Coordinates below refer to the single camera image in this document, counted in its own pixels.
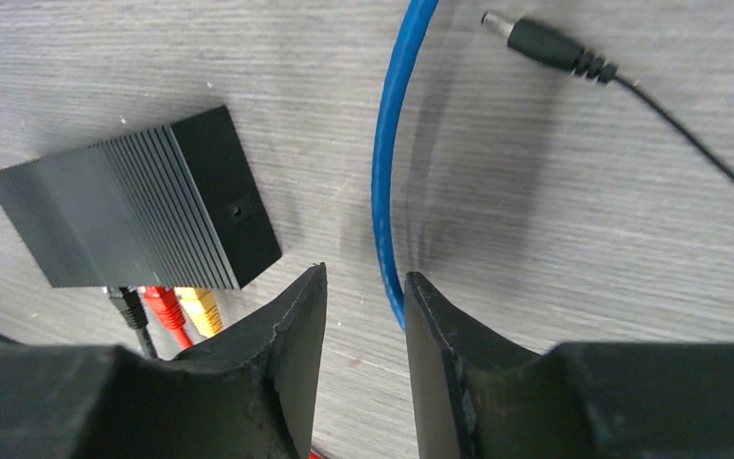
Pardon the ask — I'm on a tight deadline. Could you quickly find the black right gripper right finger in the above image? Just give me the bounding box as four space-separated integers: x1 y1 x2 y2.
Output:
405 273 734 458

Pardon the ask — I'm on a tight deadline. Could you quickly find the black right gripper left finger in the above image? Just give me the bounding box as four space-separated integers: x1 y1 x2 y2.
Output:
0 263 328 458

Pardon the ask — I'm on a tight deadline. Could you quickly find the yellow ethernet cable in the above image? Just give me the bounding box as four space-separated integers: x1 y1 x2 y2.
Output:
173 287 226 339

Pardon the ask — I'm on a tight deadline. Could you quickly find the red ethernet cable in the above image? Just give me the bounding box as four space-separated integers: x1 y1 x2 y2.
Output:
143 286 195 351

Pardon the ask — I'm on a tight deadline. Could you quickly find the blue ethernet cable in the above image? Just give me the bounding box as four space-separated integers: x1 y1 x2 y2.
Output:
370 0 441 332

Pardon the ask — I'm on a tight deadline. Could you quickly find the black network switch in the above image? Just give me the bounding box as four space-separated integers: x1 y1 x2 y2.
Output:
0 105 282 290

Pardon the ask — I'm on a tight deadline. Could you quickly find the black ethernet cable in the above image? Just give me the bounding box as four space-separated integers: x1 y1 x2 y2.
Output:
105 286 160 361

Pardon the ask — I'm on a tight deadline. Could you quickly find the black power cord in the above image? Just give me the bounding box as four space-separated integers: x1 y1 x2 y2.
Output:
479 10 734 209

